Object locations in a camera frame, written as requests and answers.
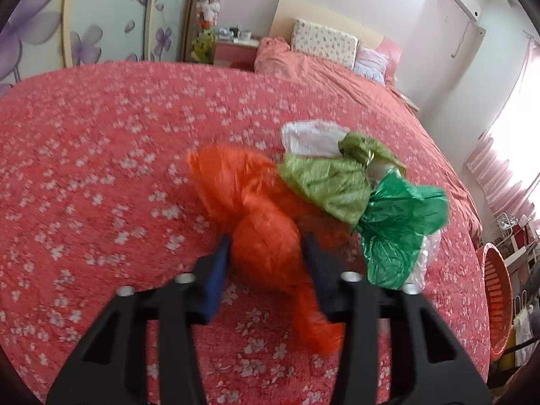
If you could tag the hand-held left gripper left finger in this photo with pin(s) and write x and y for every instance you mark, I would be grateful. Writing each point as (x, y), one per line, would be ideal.
(215, 280)

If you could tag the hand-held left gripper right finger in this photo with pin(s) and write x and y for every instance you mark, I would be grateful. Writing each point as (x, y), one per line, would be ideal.
(322, 280)

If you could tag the orange plastic bag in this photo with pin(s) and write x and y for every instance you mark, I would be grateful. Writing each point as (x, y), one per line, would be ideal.
(261, 236)

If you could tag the bright green plastic bag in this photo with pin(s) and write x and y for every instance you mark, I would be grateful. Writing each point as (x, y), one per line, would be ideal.
(392, 228)

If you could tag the olive green plastic bag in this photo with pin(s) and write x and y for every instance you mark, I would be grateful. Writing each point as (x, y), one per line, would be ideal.
(329, 181)

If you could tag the clear plastic bag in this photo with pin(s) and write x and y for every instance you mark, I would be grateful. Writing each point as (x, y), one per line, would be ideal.
(428, 257)

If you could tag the white plastic bag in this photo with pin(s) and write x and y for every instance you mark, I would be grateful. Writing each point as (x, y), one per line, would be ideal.
(308, 137)

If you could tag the orange plastic laundry basket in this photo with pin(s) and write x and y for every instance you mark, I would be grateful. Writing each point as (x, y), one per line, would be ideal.
(498, 295)

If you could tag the red floral blanket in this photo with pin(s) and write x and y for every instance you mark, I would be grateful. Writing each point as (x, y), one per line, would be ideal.
(105, 135)

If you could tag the pink sheer curtain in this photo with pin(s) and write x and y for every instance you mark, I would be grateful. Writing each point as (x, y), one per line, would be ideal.
(493, 168)

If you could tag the white storage cart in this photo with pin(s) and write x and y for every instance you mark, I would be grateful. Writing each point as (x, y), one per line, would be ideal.
(525, 240)

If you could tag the pink striped pillow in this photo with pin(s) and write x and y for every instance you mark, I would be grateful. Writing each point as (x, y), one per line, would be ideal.
(371, 63)

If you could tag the pink nightstand with cups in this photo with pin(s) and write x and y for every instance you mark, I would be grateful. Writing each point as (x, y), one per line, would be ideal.
(234, 52)

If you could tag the yellow green plush toy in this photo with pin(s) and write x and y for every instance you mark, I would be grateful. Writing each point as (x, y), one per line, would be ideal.
(202, 46)

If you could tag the white floral pillow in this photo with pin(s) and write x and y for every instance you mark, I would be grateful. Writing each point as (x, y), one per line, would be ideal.
(325, 42)

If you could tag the beige pink bed headboard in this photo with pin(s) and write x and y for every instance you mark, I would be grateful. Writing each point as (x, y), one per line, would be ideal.
(320, 10)

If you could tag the white air conditioner pipe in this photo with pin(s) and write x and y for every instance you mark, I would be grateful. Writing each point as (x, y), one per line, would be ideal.
(462, 40)

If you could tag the floral glass door wardrobe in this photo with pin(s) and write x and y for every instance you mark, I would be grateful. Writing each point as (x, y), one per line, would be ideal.
(105, 8)

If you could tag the white air conditioner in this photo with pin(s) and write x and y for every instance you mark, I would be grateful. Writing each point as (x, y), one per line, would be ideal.
(462, 2)

